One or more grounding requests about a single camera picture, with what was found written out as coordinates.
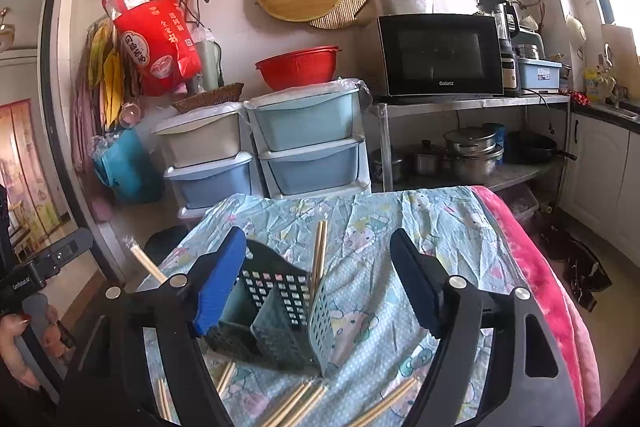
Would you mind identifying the red plastic basin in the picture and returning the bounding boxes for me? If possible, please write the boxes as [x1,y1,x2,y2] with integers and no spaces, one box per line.
[255,46,344,90]

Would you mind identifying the yellow hanging bags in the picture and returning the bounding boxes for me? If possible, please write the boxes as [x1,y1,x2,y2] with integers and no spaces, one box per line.
[87,19,127,128]

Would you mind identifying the white kitchen cabinet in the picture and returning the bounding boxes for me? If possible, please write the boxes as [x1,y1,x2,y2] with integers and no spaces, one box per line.
[559,109,640,239]

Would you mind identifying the printed light blue tablecloth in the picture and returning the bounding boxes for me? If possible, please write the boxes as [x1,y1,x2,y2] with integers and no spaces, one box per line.
[137,187,506,427]

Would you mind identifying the black kitchen appliance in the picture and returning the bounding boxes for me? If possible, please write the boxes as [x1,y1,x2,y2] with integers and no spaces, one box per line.
[477,0,524,98]

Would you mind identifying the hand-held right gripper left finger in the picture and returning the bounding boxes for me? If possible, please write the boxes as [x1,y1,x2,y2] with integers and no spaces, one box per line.
[60,227,248,427]

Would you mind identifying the dark green plastic utensil basket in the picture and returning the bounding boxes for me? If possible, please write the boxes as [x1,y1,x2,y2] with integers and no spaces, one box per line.
[206,238,337,378]

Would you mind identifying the black bags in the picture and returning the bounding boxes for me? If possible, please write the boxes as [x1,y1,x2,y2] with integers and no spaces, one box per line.
[537,223,614,311]

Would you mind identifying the black trash bag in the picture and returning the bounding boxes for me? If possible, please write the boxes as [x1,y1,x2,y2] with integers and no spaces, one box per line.
[145,227,190,269]

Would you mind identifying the red snack package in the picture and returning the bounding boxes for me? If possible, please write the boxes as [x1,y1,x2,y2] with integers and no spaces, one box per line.
[102,0,204,96]

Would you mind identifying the light blue plastic box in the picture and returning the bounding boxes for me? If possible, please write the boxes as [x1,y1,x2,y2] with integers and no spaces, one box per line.
[517,57,564,92]

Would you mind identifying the pale green container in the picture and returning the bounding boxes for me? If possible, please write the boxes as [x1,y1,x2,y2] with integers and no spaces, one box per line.
[192,38,224,90]

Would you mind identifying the clear plastic bin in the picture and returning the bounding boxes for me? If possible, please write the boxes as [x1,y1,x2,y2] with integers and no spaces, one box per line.
[499,183,542,221]

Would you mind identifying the pink hanging cloth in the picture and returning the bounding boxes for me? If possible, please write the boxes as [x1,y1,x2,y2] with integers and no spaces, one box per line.
[70,72,102,174]

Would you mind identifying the small steel pot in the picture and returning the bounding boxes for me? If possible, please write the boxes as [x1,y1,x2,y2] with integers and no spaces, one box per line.
[412,139,444,176]

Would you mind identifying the periwinkle blue storage drawer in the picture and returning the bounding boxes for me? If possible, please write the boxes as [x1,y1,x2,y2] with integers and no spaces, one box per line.
[164,152,254,210]

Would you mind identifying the brown wicker basket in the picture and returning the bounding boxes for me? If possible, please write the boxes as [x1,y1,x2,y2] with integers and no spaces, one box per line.
[172,82,246,114]

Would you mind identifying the black frying pan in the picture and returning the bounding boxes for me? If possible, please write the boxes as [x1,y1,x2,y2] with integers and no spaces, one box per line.
[505,130,577,166]

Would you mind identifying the printed door curtain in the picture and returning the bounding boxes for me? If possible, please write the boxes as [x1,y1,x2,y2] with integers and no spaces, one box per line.
[0,99,63,230]

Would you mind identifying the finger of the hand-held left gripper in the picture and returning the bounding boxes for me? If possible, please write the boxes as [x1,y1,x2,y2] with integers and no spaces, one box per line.
[44,228,96,269]

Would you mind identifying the lidded container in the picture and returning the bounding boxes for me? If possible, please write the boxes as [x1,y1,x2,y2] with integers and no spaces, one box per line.
[356,0,436,26]

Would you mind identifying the pink fluffy blanket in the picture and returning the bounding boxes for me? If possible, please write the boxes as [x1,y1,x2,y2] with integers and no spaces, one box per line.
[470,185,601,427]

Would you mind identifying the light blue storage drawer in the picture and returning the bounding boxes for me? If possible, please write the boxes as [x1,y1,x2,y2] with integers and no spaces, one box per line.
[244,81,365,152]
[259,139,372,198]

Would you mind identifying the cream storage drawer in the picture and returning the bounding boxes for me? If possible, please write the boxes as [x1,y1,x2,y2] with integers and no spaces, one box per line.
[152,104,247,168]

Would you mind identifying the teal bag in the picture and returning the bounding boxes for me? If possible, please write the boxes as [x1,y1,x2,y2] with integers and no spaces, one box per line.
[94,127,164,204]

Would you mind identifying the person's left hand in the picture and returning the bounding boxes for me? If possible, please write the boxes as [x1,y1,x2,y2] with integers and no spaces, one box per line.
[0,313,43,390]

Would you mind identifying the metal shelf rack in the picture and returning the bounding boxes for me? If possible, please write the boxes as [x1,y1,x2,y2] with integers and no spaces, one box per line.
[367,91,574,196]

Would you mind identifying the stack of steel pots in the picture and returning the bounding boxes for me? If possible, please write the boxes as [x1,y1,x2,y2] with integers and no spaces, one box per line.
[444,126,506,184]

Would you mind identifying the pink storage drawer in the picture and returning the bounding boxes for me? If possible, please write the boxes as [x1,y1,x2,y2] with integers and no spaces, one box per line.
[177,205,215,233]

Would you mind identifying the black microwave oven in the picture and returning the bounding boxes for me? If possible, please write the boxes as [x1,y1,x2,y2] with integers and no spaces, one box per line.
[375,13,505,100]

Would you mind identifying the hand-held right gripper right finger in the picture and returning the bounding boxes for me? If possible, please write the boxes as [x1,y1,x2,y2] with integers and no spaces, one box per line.
[390,229,586,427]

